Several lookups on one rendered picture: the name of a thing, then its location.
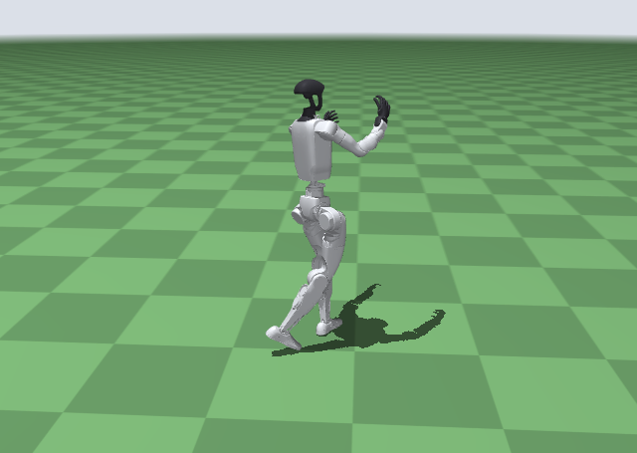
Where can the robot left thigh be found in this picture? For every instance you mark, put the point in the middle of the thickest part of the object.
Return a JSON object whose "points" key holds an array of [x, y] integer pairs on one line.
{"points": [[313, 232]]}

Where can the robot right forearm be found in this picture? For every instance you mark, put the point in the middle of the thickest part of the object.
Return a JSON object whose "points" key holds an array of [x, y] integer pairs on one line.
{"points": [[370, 142]]}

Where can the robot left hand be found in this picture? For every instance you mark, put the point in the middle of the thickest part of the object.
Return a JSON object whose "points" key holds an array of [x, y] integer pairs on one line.
{"points": [[328, 116]]}

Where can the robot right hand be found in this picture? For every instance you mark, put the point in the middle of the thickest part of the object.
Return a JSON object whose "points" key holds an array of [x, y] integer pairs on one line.
{"points": [[383, 110]]}

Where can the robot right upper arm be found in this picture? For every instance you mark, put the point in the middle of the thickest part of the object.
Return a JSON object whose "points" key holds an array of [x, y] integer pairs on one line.
{"points": [[329, 130]]}

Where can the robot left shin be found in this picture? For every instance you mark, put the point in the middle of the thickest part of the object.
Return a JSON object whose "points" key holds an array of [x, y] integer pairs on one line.
{"points": [[324, 302]]}

